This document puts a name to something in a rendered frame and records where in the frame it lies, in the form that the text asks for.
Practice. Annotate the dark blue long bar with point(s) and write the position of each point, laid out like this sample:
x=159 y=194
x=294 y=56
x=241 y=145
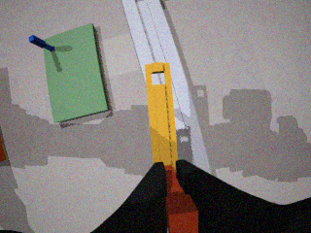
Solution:
x=40 y=43

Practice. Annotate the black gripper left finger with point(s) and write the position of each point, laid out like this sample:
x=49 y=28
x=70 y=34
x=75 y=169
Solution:
x=144 y=211

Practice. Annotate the green tray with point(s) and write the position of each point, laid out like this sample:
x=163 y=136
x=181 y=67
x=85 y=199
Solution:
x=74 y=74

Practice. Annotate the grey aluminum slotted rail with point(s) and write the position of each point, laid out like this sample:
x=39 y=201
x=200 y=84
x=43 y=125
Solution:
x=153 y=43

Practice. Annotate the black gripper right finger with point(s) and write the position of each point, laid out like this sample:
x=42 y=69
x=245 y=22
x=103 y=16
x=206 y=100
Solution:
x=222 y=208

